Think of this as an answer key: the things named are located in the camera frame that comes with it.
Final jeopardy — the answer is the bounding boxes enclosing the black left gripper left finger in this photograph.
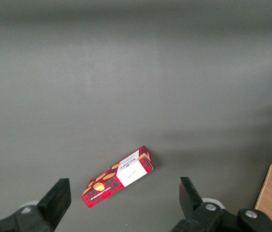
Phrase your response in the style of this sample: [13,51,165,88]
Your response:
[0,178,72,232]

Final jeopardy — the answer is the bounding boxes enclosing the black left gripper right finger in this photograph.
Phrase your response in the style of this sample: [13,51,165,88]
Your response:
[171,176,272,232]

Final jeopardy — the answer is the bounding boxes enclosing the red plaid cookie box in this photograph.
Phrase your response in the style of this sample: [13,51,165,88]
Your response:
[81,145,155,209]

